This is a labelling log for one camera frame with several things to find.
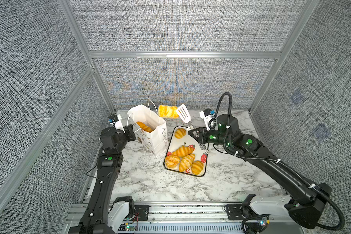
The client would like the small croissant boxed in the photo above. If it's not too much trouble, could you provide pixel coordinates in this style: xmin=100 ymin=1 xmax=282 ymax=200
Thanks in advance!
xmin=191 ymin=160 xmax=204 ymax=175
xmin=174 ymin=128 xmax=187 ymax=139

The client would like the white paper gift bag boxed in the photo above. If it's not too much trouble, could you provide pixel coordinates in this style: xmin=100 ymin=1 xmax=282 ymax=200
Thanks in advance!
xmin=127 ymin=98 xmax=168 ymax=156

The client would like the white strawberry-print tray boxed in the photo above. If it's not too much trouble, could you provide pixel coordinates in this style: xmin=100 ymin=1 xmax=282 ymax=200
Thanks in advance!
xmin=163 ymin=126 xmax=208 ymax=177

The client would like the small croissant second row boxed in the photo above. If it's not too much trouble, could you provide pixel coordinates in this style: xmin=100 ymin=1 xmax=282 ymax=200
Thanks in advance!
xmin=158 ymin=105 xmax=179 ymax=119

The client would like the small croissant top left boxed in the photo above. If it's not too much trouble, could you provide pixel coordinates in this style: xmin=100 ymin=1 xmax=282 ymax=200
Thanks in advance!
xmin=174 ymin=128 xmax=187 ymax=139

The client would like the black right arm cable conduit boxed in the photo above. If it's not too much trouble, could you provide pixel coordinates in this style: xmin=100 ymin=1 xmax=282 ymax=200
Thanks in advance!
xmin=208 ymin=92 xmax=346 ymax=231

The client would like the small croissant bottom right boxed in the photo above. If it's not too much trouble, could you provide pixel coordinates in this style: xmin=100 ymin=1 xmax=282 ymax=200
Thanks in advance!
xmin=191 ymin=160 xmax=204 ymax=175

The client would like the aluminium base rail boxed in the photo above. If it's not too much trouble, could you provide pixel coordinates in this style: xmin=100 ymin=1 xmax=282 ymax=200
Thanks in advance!
xmin=61 ymin=201 xmax=316 ymax=234

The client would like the striped croissant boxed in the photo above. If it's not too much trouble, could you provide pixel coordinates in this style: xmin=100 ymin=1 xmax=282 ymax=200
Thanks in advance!
xmin=172 ymin=145 xmax=195 ymax=157
xmin=179 ymin=154 xmax=195 ymax=172

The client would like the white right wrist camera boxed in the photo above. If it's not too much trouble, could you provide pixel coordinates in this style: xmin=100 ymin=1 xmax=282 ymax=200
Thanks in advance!
xmin=199 ymin=108 xmax=215 ymax=131

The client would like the long braided bread loaf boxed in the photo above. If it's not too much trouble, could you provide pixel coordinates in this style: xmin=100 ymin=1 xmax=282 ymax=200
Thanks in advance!
xmin=136 ymin=121 xmax=153 ymax=133

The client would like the aluminium cage frame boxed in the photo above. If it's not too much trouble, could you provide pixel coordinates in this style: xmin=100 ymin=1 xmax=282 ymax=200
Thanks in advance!
xmin=0 ymin=0 xmax=321 ymax=223

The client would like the round bun bottom left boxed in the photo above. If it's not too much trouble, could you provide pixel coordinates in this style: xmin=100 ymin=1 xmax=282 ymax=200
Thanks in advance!
xmin=165 ymin=155 xmax=180 ymax=168

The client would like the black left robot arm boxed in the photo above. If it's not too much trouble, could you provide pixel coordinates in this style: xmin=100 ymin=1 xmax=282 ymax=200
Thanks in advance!
xmin=68 ymin=124 xmax=136 ymax=234

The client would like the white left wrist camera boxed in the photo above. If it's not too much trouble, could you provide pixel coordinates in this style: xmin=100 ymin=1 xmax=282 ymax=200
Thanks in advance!
xmin=108 ymin=114 xmax=124 ymax=131

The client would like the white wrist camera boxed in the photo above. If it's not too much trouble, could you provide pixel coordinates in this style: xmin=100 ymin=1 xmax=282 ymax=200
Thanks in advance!
xmin=108 ymin=114 xmax=124 ymax=131
xmin=199 ymin=108 xmax=215 ymax=131

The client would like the striped croissant bottom middle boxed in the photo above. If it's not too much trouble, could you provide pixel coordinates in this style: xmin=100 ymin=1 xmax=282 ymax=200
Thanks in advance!
xmin=179 ymin=154 xmax=195 ymax=172

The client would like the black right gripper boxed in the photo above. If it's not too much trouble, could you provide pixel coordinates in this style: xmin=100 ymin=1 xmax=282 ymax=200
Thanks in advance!
xmin=189 ymin=127 xmax=235 ymax=151

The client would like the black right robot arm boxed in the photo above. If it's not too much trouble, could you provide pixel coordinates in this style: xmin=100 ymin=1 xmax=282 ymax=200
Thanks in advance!
xmin=188 ymin=114 xmax=332 ymax=229

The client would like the striped croissant centre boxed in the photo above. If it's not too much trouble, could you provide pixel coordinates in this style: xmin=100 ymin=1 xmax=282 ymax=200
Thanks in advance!
xmin=172 ymin=145 xmax=195 ymax=157

